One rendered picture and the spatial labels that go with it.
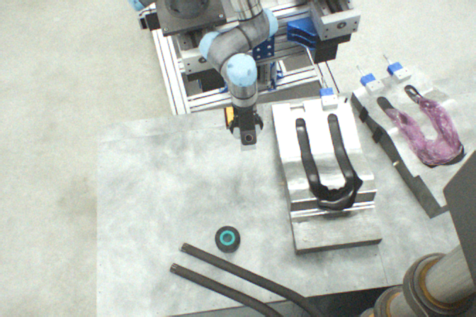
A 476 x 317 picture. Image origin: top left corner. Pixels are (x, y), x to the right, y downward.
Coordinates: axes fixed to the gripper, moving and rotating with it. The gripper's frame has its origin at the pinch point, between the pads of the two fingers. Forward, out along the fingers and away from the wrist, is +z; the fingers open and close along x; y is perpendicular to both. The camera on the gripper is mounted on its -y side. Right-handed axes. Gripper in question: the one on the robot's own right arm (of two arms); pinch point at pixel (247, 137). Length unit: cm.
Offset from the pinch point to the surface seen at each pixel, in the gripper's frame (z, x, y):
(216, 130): 15.1, 9.9, 12.7
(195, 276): 10.6, 21.3, -39.0
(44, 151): 95, 105, 60
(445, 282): -67, -22, -64
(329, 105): 3.9, -28.8, 9.9
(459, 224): -87, -17, -61
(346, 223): 8.9, -26.3, -29.6
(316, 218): 8.9, -18.0, -26.6
